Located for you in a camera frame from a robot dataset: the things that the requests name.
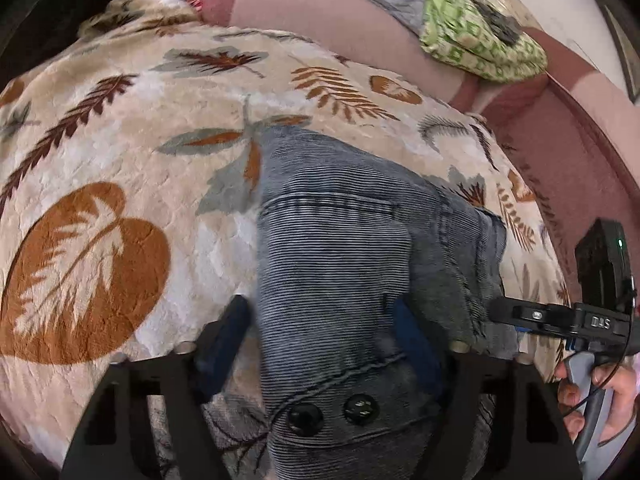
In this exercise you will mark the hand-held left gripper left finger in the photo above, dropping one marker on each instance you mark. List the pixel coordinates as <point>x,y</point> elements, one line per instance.
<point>227,335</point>

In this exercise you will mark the dark object on green cloth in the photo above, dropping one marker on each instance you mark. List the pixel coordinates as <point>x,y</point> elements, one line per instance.
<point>497,20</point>

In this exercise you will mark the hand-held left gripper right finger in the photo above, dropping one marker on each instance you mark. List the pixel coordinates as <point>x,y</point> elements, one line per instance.
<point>411,332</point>

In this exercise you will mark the leaf print beige blanket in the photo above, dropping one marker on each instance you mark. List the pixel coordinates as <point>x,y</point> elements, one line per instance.
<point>125,135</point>

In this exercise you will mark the black cloth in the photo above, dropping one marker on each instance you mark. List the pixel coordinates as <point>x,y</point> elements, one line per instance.
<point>55,25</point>

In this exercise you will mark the person's right hand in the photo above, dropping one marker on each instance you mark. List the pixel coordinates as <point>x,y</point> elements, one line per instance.
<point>620,400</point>

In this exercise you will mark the grey-blue denim pants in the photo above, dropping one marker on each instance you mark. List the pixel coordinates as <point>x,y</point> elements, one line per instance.
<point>340,240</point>

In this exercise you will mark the pink sofa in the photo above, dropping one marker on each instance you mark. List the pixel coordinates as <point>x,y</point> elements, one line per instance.
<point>350,25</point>

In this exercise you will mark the green patterned cloth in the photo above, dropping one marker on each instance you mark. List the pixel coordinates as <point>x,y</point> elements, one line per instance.
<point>465,40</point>

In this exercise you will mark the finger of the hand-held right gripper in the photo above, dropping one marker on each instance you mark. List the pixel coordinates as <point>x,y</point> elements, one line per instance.
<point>525,314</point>

